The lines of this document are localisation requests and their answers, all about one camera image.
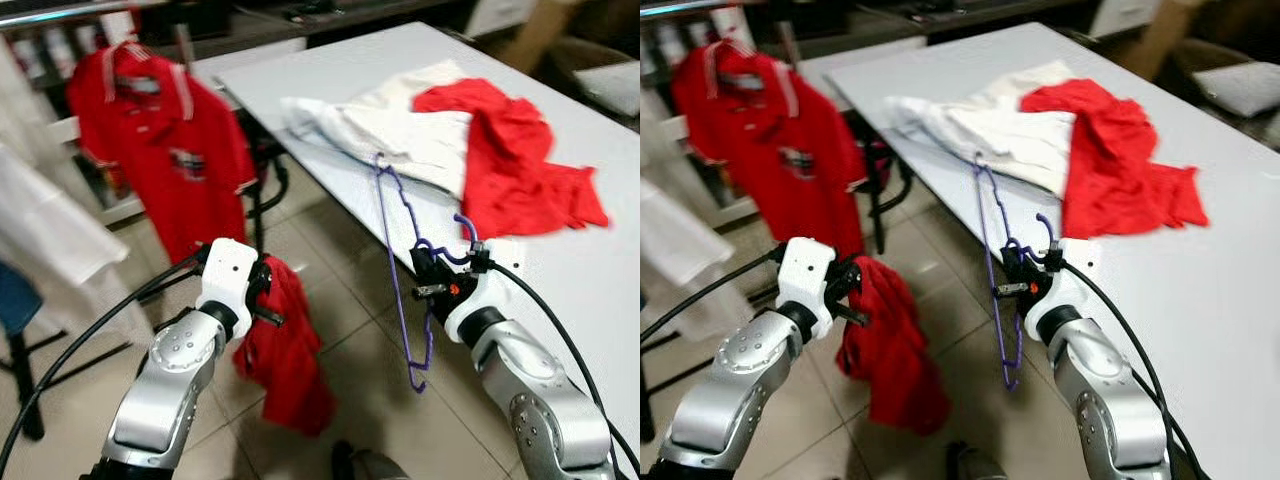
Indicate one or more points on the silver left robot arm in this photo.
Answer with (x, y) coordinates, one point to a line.
(165, 390)
(735, 390)

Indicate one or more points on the grey robot foot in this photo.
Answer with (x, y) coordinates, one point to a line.
(370, 465)
(975, 465)

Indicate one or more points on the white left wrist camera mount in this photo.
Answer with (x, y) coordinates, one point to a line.
(228, 270)
(805, 270)

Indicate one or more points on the grey cushion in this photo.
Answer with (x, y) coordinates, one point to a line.
(1240, 90)
(610, 88)

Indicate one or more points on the red polo striped collar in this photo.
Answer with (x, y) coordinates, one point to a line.
(770, 130)
(160, 130)

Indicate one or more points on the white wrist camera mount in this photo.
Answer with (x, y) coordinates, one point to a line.
(228, 270)
(490, 295)
(1075, 285)
(805, 270)

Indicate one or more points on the large red shirt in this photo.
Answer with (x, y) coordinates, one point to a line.
(1110, 150)
(510, 150)

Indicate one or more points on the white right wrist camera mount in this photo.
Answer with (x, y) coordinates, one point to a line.
(490, 295)
(1075, 285)

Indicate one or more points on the white drawer unit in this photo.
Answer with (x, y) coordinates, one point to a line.
(1120, 15)
(495, 15)

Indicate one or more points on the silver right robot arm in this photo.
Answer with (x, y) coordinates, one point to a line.
(540, 400)
(1110, 400)

